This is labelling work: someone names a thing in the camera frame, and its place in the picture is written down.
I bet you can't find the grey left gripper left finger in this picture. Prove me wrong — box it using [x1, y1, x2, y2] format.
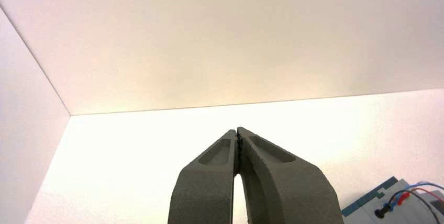
[167, 129, 240, 224]

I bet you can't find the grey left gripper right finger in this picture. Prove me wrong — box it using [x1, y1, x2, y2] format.
[237, 127, 345, 224]

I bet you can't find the grey power supply box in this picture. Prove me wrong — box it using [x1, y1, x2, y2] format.
[341, 176, 444, 224]

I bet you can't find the black cable with plug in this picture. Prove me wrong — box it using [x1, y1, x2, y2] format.
[374, 191, 440, 224]

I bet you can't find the red cable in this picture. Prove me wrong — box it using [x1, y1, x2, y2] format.
[395, 188, 444, 206]

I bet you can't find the blue cable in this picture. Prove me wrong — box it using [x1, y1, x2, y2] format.
[386, 181, 444, 212]

